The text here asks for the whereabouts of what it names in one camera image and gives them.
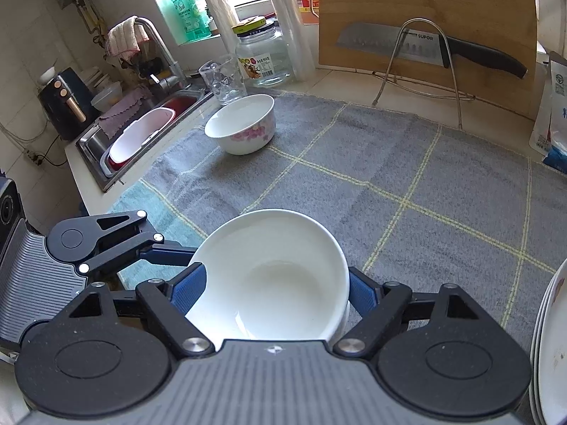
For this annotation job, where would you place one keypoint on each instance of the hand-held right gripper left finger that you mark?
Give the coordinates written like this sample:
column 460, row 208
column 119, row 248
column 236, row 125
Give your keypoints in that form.
column 188, row 290

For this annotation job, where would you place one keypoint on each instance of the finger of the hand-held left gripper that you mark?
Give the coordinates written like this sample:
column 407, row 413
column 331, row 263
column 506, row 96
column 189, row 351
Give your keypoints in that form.
column 168, row 256

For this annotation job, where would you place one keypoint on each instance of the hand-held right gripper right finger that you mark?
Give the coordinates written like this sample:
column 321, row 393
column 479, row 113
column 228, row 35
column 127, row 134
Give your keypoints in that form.
column 363, row 294

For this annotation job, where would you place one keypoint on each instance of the white power strip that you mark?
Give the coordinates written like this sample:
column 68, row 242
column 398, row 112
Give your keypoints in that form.
column 33, row 157

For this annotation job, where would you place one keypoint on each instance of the grey and teal plaid towel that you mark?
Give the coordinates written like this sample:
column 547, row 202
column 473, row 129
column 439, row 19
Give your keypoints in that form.
column 398, row 177

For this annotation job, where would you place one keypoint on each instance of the pink and white basin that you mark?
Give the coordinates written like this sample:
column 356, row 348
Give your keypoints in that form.
column 137, row 137

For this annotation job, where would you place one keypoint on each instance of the steel kitchen sink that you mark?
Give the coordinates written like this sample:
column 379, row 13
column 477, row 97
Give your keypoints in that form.
column 95, row 141

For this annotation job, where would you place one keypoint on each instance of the purple rag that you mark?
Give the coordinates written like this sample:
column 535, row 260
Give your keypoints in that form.
column 119, row 113

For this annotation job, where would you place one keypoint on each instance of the black air fryer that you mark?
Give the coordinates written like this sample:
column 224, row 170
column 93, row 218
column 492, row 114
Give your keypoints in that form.
column 62, row 110

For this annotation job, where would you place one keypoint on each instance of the white plastic tub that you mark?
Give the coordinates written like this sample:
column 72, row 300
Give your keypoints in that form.
column 106, row 97

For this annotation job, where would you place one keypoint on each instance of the clear drinking glass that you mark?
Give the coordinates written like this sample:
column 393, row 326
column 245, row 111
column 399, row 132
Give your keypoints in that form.
column 221, row 79

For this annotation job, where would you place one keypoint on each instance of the steel faucet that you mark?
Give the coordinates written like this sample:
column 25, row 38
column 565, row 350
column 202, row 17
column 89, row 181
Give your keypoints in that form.
column 159, row 48

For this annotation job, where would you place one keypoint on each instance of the yellow-lidded glass jar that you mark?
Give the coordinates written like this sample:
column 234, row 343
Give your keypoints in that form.
column 265, row 62

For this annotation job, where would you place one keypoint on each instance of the pink checked cloth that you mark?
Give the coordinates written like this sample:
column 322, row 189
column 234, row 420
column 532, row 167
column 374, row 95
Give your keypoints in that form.
column 124, row 35

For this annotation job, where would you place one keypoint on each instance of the plastic bag roll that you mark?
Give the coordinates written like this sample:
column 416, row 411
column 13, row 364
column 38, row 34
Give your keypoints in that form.
column 217, row 13

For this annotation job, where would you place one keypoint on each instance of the green detergent bottle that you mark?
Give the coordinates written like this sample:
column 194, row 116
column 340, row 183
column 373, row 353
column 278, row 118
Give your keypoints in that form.
column 186, row 9

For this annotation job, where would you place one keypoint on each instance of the white and blue salt bag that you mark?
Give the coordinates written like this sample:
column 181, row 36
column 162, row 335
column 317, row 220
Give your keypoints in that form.
column 551, row 119

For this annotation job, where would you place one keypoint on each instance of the bamboo cutting board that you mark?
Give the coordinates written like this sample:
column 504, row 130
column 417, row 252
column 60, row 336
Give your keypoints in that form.
column 376, row 0

